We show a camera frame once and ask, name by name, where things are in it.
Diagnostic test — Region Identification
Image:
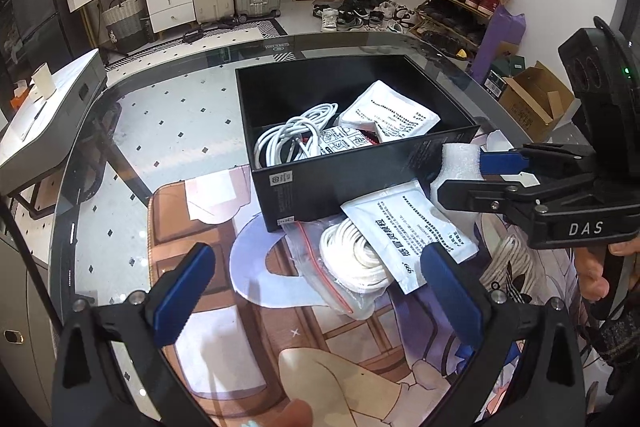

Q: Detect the white foam wrap block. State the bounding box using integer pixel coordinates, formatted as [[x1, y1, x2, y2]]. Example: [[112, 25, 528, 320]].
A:
[[431, 143, 483, 244]]

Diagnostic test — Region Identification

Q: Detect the white medicine pouch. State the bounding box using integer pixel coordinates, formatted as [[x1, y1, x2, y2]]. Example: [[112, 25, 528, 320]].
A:
[[337, 80, 440, 143], [342, 180, 478, 295]]

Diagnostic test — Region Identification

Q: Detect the white cable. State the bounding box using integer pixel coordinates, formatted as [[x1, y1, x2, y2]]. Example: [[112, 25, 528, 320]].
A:
[[252, 102, 341, 169]]

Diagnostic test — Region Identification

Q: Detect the adidas bag with rope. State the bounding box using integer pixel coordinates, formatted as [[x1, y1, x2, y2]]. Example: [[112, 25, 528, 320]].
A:
[[476, 215, 544, 305]]

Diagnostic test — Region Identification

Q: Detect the person's right hand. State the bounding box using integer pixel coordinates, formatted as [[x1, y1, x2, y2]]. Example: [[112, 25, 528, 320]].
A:
[[575, 237, 640, 301]]

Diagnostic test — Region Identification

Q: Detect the person's left hand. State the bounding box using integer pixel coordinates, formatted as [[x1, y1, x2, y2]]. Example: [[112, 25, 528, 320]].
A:
[[267, 399, 314, 427]]

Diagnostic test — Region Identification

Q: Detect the cardboard box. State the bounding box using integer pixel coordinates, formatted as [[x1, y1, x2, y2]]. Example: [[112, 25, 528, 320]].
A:
[[499, 62, 577, 143]]

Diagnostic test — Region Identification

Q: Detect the purple bag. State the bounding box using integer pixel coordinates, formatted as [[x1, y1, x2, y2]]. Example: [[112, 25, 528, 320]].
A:
[[470, 5, 526, 84]]

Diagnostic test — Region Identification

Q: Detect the small red-white packet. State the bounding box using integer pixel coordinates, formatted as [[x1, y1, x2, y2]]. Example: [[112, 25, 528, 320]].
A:
[[319, 126, 376, 155]]

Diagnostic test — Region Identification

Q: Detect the black storage box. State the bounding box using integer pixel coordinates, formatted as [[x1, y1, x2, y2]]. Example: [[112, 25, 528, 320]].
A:
[[236, 55, 478, 232]]

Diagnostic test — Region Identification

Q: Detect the white coffee table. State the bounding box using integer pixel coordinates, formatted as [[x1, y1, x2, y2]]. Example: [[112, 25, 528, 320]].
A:
[[1, 49, 106, 195]]

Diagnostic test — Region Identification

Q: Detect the white cup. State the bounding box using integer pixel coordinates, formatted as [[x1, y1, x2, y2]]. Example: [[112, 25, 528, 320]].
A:
[[32, 63, 56, 100]]

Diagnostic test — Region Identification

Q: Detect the woven laundry basket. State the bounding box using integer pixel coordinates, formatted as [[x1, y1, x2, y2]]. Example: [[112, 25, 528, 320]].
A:
[[102, 0, 148, 54]]

